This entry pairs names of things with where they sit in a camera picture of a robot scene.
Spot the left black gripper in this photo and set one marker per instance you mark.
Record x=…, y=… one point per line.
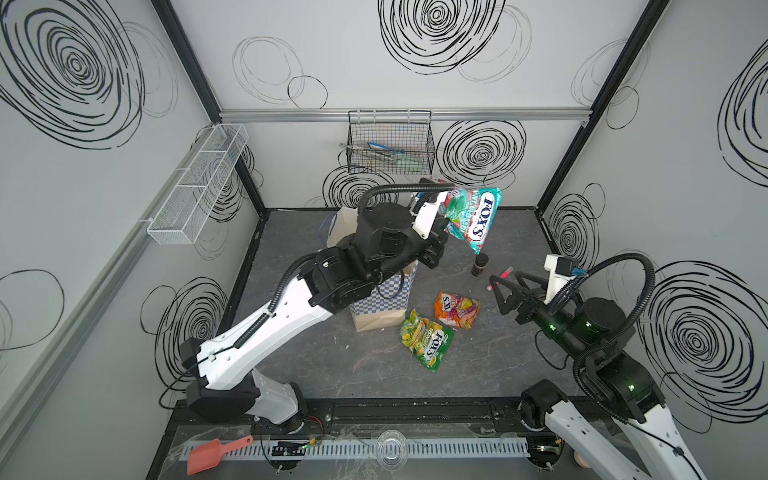
x=434, y=245

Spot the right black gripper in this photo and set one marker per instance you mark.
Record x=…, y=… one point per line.
x=527, y=305

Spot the teal Fox's candy bag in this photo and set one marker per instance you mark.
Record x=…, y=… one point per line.
x=470, y=214

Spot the orange pink Fox's candy bag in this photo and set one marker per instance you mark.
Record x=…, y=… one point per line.
x=456, y=311

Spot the blue checkered paper bag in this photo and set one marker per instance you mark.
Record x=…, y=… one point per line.
x=387, y=304

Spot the green Fox's spring tea bag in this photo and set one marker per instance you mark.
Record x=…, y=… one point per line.
x=427, y=340

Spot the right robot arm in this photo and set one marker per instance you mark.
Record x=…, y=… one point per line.
x=593, y=334

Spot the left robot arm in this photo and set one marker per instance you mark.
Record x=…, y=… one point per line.
x=386, y=239

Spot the pink marker pen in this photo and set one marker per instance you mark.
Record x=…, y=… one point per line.
x=503, y=275

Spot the black lid spice jar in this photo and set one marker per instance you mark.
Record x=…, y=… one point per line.
x=480, y=262

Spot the green item in basket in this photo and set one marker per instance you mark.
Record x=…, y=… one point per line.
x=409, y=163

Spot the beige round sponge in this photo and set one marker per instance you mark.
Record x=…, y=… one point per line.
x=579, y=460

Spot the red plastic scoop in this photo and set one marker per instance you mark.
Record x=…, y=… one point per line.
x=209, y=455

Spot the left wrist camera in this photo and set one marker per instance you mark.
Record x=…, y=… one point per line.
x=424, y=207

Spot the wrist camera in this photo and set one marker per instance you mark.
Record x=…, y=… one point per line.
x=561, y=270
x=424, y=207

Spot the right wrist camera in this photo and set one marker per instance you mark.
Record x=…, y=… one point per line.
x=561, y=270

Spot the blue handled tool in basket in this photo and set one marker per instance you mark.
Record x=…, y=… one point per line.
x=382, y=149

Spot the black wire wall basket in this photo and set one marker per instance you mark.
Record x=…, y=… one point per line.
x=409, y=130

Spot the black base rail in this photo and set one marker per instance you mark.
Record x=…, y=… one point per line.
x=500, y=413

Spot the white wire wall shelf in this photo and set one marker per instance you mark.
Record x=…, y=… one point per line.
x=190, y=203

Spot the white slotted cable duct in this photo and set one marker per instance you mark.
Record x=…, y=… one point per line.
x=364, y=449

